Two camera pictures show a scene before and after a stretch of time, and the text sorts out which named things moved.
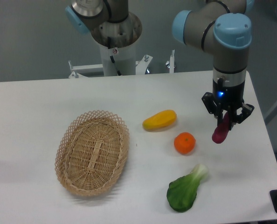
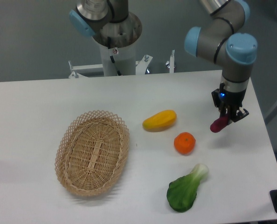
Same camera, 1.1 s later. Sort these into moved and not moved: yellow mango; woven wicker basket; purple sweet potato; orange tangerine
Moved: purple sweet potato
Not moved: orange tangerine; yellow mango; woven wicker basket
